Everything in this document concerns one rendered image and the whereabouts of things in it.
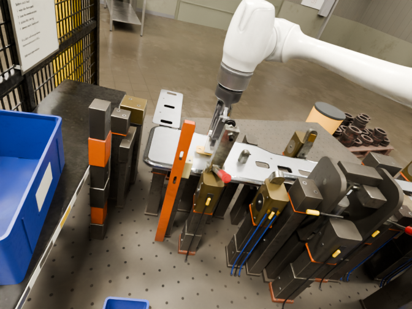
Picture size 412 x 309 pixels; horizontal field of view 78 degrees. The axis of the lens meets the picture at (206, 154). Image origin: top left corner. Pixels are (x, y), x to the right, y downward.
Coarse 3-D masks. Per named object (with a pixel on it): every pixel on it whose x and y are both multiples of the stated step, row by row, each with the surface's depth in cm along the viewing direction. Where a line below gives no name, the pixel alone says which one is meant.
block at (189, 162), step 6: (192, 156) 72; (186, 162) 70; (192, 162) 70; (186, 168) 71; (186, 174) 72; (180, 180) 74; (180, 186) 76; (180, 192) 77; (180, 198) 79; (174, 204) 81; (174, 210) 83; (174, 216) 85; (168, 228) 89; (168, 234) 91
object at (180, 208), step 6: (186, 180) 91; (192, 180) 91; (198, 180) 91; (186, 186) 93; (192, 186) 93; (186, 192) 95; (192, 192) 95; (186, 198) 97; (192, 198) 97; (180, 204) 99; (186, 204) 99; (192, 204) 100; (180, 210) 101; (186, 210) 102
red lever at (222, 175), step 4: (212, 168) 70; (216, 168) 66; (216, 172) 64; (220, 172) 60; (224, 172) 58; (220, 176) 58; (224, 176) 57; (228, 176) 57; (224, 180) 57; (228, 180) 57
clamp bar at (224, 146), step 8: (232, 120) 62; (224, 128) 60; (232, 128) 60; (224, 136) 61; (232, 136) 60; (216, 144) 65; (224, 144) 63; (232, 144) 63; (216, 152) 65; (224, 152) 65; (216, 160) 67; (224, 160) 67; (208, 168) 70
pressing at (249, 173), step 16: (160, 128) 90; (160, 144) 83; (176, 144) 85; (192, 144) 88; (240, 144) 96; (144, 160) 76; (160, 160) 77; (208, 160) 83; (256, 160) 91; (272, 160) 93; (288, 160) 96; (304, 160) 100; (240, 176) 81; (256, 176) 83; (288, 176) 88; (304, 176) 91
